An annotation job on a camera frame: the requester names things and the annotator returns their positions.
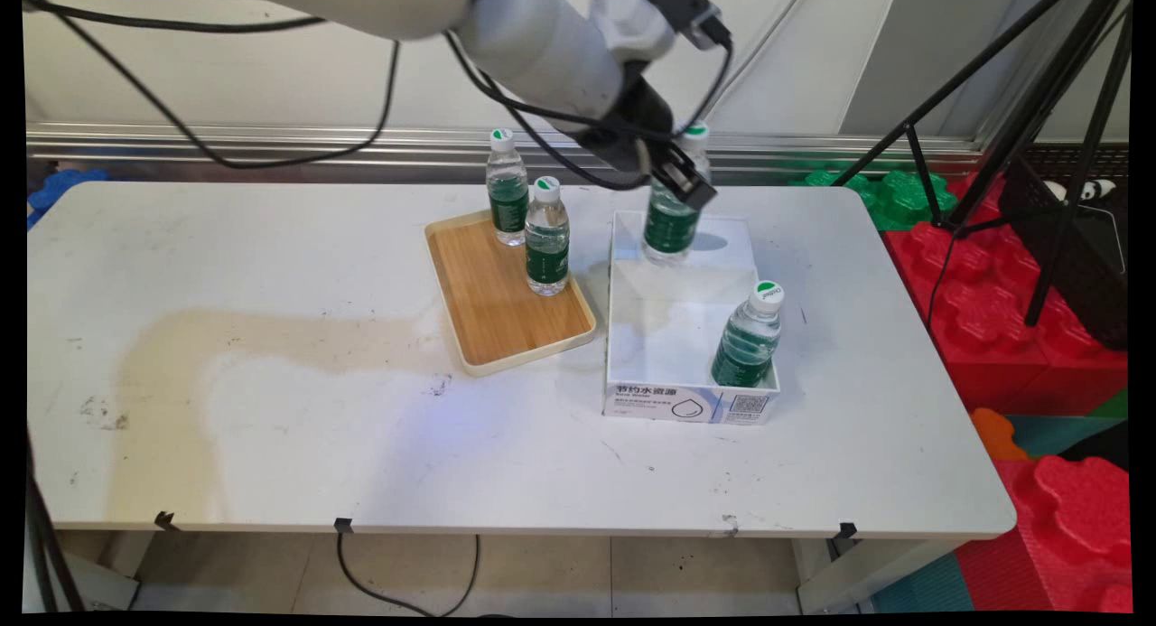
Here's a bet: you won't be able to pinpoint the black tripod stand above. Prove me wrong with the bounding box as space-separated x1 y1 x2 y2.
831 0 1133 329

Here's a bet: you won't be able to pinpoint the blue foam block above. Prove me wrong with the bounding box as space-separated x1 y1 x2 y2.
27 167 111 229

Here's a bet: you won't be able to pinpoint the large red foam block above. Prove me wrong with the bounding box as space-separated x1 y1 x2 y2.
883 170 1130 419

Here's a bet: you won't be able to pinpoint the white cardboard box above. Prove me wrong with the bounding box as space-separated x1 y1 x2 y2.
603 210 782 425

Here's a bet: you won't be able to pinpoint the wooden tray with cream rim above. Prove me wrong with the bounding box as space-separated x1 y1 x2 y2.
424 210 598 377

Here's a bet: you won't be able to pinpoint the panda plush toy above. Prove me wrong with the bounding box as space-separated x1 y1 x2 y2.
1043 179 1119 203

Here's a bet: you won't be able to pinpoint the small red foam block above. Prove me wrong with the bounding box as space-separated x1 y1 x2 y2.
956 454 1134 614

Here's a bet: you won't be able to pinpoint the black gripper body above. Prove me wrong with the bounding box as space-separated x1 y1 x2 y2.
578 73 676 173

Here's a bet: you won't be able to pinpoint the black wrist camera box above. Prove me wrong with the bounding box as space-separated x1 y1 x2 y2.
637 0 733 51

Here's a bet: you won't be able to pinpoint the white table leg frame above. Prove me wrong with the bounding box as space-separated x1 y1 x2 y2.
795 536 960 616

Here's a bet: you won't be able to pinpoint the black stand legs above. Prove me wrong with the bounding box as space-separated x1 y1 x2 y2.
25 427 88 613

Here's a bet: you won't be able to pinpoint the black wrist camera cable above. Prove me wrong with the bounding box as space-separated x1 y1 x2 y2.
443 30 735 192

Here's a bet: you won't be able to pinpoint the green foam block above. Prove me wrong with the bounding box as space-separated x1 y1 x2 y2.
790 168 958 232

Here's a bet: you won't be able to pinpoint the long black arm cable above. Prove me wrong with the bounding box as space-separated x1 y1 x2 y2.
23 0 401 170

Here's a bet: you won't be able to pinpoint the green label water bottle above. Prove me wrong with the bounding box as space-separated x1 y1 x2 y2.
710 280 785 389
642 120 712 267
524 175 572 297
486 127 530 248

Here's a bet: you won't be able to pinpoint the black cable under table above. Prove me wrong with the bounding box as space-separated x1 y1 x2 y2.
336 531 481 618

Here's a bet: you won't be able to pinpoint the orange foam block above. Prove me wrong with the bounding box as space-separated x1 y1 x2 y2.
971 407 1030 462

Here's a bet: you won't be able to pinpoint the black panel on tripod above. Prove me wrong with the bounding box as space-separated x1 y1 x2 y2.
1001 152 1130 351

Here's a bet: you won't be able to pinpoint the aluminium wall rail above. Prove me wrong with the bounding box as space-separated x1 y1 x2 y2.
25 123 985 186

